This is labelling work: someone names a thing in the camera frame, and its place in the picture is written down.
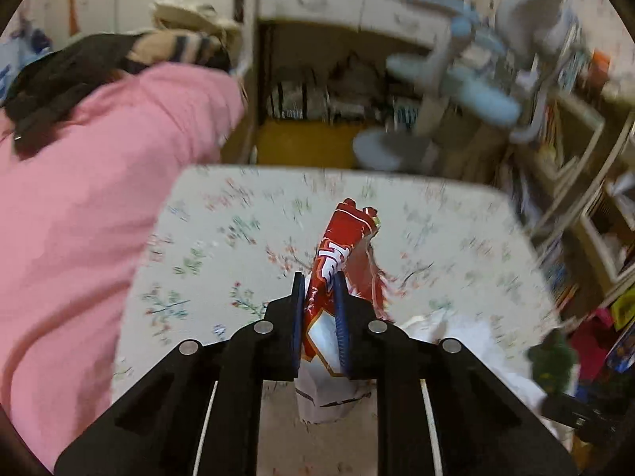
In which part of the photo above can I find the beige canvas bag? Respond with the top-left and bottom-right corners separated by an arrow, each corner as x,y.
151,0 -> 242,47

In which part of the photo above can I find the white desk with drawers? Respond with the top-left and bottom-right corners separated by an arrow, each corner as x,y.
244,0 -> 451,168

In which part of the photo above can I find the red shopping bag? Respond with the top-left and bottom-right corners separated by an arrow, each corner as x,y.
570,308 -> 617,382

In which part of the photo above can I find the large white paper towel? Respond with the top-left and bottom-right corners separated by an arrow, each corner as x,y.
399,309 -> 573,451

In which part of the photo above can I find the pink duvet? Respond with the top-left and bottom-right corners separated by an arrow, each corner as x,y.
1,63 -> 245,467

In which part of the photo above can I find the black jacket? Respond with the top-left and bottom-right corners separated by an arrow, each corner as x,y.
4,33 -> 140,159

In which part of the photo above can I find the white rolling book cart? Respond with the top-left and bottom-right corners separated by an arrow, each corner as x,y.
500,33 -> 635,318

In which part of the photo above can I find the blue grey desk chair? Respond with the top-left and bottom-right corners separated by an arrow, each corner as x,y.
353,0 -> 578,174

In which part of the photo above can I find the red snack wrapper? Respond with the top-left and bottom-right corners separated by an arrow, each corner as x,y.
295,198 -> 387,424

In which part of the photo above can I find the striped beige cloth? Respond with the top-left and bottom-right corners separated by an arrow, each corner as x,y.
125,29 -> 231,72

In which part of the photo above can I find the floral tablecloth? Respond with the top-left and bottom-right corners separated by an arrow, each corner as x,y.
112,167 -> 558,409

